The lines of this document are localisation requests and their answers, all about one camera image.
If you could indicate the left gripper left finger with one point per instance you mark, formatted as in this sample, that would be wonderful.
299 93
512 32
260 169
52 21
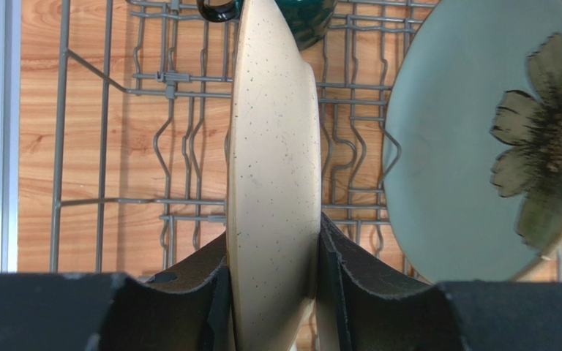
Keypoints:
185 307

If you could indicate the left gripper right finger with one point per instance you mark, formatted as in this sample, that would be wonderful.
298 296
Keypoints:
364 304

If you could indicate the cream bird plate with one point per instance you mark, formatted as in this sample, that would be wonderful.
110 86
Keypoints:
274 182

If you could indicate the light blue flower plate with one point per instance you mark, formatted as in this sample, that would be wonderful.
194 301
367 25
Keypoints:
474 184

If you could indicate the grey wire dish rack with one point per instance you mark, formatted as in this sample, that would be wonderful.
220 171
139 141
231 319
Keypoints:
142 129

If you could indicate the left aluminium frame post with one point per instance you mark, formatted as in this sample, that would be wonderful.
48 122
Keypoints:
10 43

